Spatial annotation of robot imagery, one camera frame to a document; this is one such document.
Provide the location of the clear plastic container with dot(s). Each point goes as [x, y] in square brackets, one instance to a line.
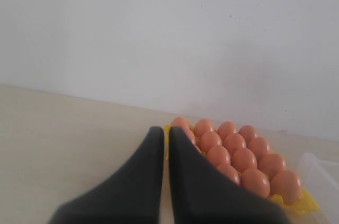
[320, 179]

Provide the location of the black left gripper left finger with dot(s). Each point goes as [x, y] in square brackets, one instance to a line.
[130, 195]

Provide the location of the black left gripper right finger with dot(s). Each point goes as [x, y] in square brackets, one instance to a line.
[202, 194]

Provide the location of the brown egg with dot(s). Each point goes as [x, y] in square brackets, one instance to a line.
[248, 132]
[218, 155]
[180, 122]
[287, 184]
[225, 129]
[190, 135]
[203, 126]
[260, 147]
[272, 164]
[208, 140]
[229, 172]
[233, 142]
[243, 159]
[198, 149]
[256, 182]

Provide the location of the yellow plastic egg tray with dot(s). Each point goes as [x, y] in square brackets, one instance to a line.
[304, 204]

